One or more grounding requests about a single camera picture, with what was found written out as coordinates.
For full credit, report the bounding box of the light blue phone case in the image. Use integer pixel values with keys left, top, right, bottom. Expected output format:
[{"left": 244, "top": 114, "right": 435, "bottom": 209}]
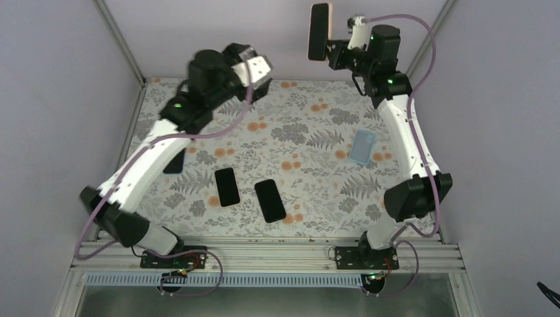
[{"left": 349, "top": 129, "right": 375, "bottom": 165}]

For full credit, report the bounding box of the blue smartphone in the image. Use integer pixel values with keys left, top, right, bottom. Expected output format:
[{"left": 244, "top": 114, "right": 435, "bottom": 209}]
[{"left": 163, "top": 149, "right": 185, "bottom": 175}]

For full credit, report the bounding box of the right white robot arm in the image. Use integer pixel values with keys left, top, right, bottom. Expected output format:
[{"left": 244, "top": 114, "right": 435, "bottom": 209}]
[{"left": 325, "top": 24, "right": 453, "bottom": 269}]

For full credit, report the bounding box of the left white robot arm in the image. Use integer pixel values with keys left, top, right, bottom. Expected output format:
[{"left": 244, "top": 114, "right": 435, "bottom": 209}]
[{"left": 80, "top": 43, "right": 273, "bottom": 267}]

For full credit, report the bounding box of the phone in peach case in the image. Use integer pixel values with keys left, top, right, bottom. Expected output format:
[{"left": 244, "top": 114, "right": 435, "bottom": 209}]
[{"left": 214, "top": 167, "right": 241, "bottom": 207}]

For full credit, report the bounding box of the black phone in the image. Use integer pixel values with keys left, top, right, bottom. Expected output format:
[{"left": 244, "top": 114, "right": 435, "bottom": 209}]
[{"left": 254, "top": 179, "right": 287, "bottom": 223}]

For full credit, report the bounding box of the floral patterned mat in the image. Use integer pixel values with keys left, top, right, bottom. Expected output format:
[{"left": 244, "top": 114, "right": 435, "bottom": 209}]
[{"left": 137, "top": 81, "right": 401, "bottom": 238}]

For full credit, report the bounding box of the black object at corner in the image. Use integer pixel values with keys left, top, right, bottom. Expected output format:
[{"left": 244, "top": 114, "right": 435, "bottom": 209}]
[{"left": 536, "top": 281, "right": 560, "bottom": 308}]

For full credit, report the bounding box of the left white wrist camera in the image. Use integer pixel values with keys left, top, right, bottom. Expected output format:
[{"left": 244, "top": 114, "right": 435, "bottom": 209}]
[{"left": 231, "top": 55, "right": 273, "bottom": 87}]

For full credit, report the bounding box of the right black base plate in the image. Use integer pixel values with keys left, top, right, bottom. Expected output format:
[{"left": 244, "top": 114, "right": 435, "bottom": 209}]
[{"left": 334, "top": 246, "right": 400, "bottom": 270}]

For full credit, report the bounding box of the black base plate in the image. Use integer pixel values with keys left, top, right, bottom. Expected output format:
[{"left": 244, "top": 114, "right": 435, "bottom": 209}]
[
  {"left": 139, "top": 246, "right": 207, "bottom": 270},
  {"left": 334, "top": 246, "right": 400, "bottom": 270}
]

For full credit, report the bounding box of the aluminium rail frame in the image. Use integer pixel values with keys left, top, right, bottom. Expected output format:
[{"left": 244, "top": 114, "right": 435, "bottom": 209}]
[{"left": 71, "top": 237, "right": 465, "bottom": 273}]

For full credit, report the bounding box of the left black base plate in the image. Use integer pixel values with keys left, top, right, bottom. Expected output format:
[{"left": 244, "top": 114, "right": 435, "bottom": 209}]
[{"left": 139, "top": 246, "right": 207, "bottom": 270}]

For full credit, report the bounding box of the perforated cable duct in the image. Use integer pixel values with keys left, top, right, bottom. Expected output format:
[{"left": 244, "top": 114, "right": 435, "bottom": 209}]
[{"left": 84, "top": 272, "right": 363, "bottom": 289}]

